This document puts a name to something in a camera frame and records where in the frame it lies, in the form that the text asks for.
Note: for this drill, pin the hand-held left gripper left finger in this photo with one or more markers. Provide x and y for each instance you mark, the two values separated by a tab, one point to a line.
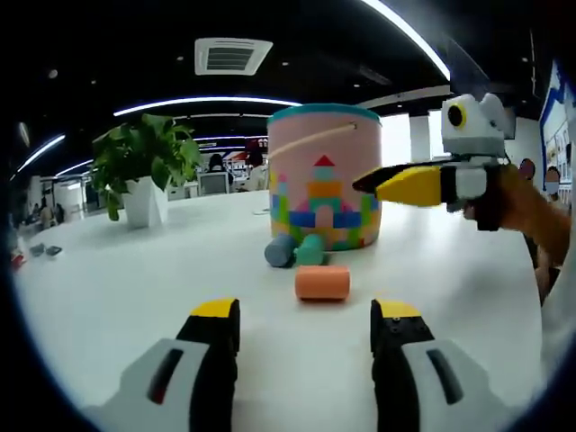
211	342

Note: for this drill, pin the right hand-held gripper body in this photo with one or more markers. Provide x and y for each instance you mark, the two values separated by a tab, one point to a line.
477	130

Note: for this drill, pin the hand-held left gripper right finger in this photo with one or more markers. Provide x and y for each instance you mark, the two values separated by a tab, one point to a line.
396	346

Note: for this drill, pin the pink toy storage bucket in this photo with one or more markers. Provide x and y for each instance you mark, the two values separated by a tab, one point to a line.
342	153

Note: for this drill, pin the teal toy cylinder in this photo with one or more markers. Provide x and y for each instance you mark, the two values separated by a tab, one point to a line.
310	252

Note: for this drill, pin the light orange toy cylinder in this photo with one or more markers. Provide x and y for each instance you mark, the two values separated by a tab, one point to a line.
321	283

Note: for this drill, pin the grey toy cylinder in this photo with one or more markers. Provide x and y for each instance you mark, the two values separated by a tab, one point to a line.
276	254

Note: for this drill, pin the person's right hand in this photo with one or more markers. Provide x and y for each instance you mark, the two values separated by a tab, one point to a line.
513	198

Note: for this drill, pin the white table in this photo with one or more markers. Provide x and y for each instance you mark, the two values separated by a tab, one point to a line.
135	279

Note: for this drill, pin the ceiling light strip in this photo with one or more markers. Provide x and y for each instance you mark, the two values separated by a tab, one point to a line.
42	150
202	99
414	33

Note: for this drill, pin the grey computer monitor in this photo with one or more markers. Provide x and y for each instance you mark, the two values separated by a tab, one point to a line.
213	183

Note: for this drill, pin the person in white shirt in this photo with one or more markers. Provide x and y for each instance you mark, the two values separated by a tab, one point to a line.
560	333

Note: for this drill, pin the small black device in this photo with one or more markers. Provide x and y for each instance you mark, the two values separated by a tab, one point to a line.
38	249
53	250

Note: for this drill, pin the ceiling air conditioner vent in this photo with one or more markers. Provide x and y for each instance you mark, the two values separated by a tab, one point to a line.
231	56

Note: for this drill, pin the green plant in white pot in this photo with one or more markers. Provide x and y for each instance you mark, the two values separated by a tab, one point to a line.
148	148

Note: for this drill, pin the blue white wall display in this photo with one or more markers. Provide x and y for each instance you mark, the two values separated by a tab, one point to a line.
555	103

